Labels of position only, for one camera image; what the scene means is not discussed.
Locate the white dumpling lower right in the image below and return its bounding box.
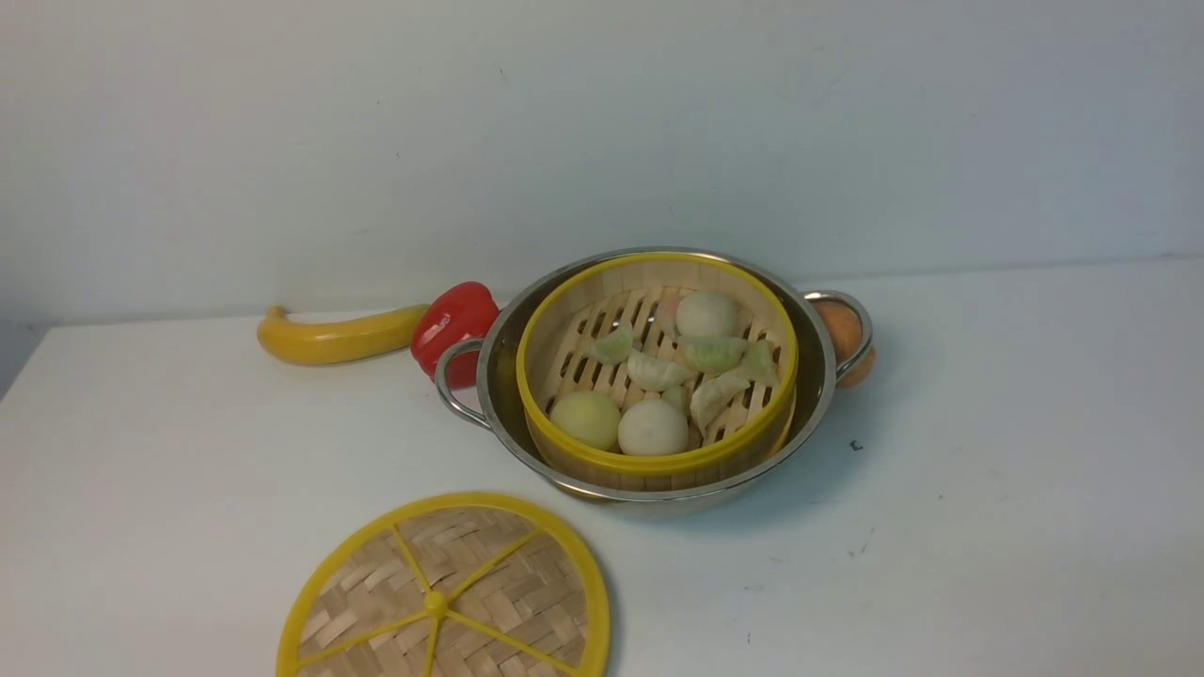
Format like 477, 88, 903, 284
689, 371, 753, 438

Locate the stainless steel pot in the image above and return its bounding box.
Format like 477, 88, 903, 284
433, 247, 874, 516

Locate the green round bun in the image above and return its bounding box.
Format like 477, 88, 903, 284
550, 390, 621, 451

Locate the yellow toy banana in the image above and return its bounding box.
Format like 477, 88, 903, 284
256, 304, 429, 366

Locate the orange toy egg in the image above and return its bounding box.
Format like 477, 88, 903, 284
813, 300, 877, 389

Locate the green dumpling right of centre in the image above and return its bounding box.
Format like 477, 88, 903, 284
675, 336, 750, 373

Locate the red toy bell pepper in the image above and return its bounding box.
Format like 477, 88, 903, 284
411, 281, 500, 381

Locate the yellow woven bamboo steamer lid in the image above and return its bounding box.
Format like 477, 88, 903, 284
276, 491, 613, 676

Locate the green dumpling far right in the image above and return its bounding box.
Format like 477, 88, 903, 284
739, 339, 780, 388

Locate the yellow rimmed bamboo steamer basket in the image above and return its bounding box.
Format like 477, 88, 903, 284
517, 252, 799, 491

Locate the small green dumpling top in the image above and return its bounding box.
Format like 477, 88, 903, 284
588, 324, 635, 366

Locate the pink dumpling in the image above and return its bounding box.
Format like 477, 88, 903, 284
655, 298, 681, 341

